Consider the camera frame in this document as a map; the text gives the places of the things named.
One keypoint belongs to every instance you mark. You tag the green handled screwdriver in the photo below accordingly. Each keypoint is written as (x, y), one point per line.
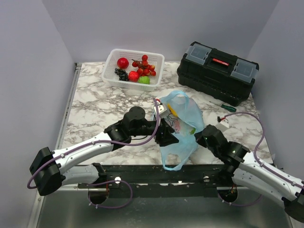
(226, 107)

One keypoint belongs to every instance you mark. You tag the aluminium frame profile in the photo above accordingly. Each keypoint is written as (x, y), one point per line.
(66, 187)

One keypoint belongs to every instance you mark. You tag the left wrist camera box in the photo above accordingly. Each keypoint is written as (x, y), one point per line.
(163, 111)

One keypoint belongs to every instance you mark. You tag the dark purple fake grapes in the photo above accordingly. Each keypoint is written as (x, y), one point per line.
(122, 74)

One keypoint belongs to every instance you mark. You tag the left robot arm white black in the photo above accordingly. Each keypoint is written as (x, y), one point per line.
(52, 169)

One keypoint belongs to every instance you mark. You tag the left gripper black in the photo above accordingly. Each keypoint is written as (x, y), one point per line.
(164, 137)

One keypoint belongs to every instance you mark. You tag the light blue plastic bag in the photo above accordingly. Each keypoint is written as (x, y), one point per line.
(189, 117)

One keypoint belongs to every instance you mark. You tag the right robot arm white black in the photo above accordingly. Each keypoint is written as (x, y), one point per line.
(247, 170)

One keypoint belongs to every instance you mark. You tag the red fake peach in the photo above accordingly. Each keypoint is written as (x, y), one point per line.
(133, 76)

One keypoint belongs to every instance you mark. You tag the red fake apple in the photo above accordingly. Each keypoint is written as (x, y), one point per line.
(122, 63)

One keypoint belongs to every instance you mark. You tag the red fake cherry bunch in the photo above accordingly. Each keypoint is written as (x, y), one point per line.
(144, 68)

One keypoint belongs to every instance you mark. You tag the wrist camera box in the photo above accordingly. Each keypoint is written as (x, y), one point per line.
(223, 125)
(163, 111)

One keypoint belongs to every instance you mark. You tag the green fake leafy fruit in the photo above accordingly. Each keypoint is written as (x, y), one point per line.
(192, 131)

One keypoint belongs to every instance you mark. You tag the black plastic toolbox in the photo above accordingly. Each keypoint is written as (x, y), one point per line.
(221, 75)

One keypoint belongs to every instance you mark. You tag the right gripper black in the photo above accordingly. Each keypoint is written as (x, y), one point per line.
(199, 137)

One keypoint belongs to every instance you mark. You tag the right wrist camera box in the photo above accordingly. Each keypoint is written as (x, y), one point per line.
(223, 125)

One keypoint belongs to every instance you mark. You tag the white plastic basket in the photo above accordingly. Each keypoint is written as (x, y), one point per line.
(109, 75)

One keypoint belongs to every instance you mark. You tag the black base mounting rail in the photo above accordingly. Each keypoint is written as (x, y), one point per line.
(153, 181)

